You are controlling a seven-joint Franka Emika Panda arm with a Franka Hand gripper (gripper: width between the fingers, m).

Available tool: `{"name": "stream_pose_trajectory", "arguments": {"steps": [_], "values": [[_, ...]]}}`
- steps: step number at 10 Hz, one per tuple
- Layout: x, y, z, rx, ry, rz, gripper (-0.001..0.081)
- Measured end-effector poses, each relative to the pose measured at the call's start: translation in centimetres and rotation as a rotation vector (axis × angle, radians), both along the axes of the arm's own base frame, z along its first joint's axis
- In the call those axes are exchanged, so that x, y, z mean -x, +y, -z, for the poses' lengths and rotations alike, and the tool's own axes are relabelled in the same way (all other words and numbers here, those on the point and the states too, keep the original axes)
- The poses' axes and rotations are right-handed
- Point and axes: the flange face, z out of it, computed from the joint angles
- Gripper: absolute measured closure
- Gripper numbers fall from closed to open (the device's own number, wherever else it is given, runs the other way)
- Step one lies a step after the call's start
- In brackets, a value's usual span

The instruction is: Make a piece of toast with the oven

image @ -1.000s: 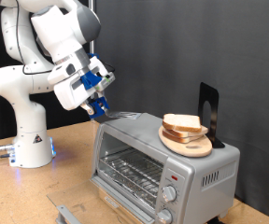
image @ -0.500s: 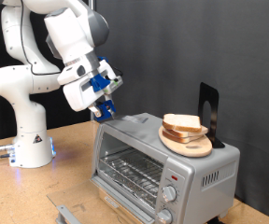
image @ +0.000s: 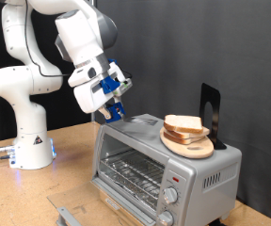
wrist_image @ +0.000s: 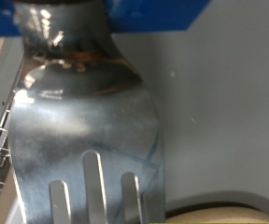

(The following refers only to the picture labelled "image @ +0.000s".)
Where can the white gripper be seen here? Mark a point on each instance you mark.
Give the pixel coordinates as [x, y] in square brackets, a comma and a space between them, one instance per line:
[87, 95]

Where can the metal spatula with blue block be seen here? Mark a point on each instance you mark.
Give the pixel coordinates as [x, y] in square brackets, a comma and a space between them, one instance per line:
[116, 112]

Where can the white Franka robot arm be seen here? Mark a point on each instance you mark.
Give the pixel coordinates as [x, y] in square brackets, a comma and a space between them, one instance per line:
[25, 81]

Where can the silver oven knob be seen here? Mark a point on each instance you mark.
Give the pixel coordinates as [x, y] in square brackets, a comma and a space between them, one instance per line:
[166, 218]
[170, 195]

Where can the silver toaster oven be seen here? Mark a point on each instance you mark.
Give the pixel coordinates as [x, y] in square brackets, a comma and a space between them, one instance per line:
[217, 194]

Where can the vertical metal pole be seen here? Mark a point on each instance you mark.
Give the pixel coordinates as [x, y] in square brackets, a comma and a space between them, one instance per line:
[93, 117]

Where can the black backdrop curtain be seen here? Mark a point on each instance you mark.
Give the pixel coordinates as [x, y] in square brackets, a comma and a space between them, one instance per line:
[63, 109]

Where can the round wooden cutting board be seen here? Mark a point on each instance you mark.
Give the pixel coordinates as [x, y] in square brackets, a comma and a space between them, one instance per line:
[188, 150]

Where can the black metal bookend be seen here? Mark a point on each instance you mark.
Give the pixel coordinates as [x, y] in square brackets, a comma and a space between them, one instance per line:
[215, 100]

